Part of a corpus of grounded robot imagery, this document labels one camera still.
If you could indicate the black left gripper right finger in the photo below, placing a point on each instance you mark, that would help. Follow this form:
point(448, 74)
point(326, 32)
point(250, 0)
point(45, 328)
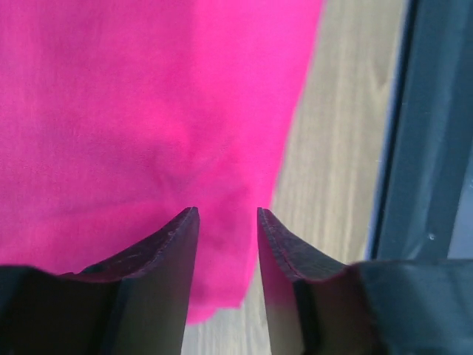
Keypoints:
point(317, 305)

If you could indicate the pink t shirt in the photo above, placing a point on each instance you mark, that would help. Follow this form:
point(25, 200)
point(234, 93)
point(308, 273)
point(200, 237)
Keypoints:
point(116, 115)

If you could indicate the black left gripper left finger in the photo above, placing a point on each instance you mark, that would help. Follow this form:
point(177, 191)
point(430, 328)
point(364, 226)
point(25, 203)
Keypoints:
point(135, 302)

